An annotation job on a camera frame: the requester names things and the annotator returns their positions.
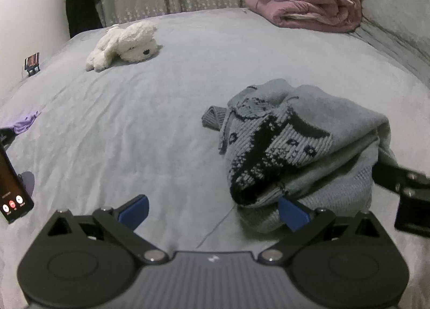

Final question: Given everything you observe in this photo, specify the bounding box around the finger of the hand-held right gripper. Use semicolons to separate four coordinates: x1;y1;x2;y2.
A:
371;161;430;196

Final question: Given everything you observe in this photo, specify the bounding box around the white plush dog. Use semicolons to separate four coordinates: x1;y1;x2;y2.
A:
85;21;160;72

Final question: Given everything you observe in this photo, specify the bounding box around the black hanging garment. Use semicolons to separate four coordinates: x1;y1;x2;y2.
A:
64;0;102;39

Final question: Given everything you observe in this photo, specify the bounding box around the grey padded headboard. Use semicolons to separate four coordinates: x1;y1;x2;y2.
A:
356;0;430;85

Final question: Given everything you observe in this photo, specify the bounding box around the grey patterned knit sweater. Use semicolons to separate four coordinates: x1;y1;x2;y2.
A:
201;78;400;234

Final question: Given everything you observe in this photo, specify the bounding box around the black smartphone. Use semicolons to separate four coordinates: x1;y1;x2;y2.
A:
0;144;35;226

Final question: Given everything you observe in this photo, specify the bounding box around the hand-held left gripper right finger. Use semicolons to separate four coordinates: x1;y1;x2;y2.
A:
257;197;384;264

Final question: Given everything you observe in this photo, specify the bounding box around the pink folded quilt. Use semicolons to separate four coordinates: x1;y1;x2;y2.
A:
244;0;363;32

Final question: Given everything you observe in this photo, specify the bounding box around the purple cloth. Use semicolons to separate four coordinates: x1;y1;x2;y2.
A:
0;110;41;135

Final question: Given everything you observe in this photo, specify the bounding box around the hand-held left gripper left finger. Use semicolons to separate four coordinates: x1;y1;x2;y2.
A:
45;194;169;264

